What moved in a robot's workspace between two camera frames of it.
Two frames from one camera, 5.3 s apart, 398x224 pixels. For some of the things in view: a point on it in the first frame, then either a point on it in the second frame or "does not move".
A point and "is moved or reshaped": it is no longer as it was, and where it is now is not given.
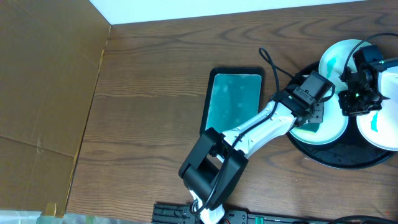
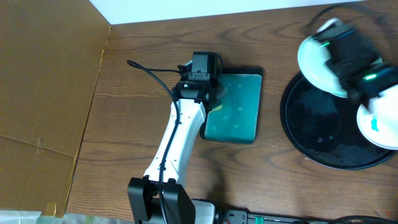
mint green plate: (334, 57) is moved or reshaped
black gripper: (315, 115) to (218, 94)
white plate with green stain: (380, 127) does not move
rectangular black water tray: (232, 96) does not move
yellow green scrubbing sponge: (311, 127) to (217, 108)
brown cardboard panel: (50, 54) does not move
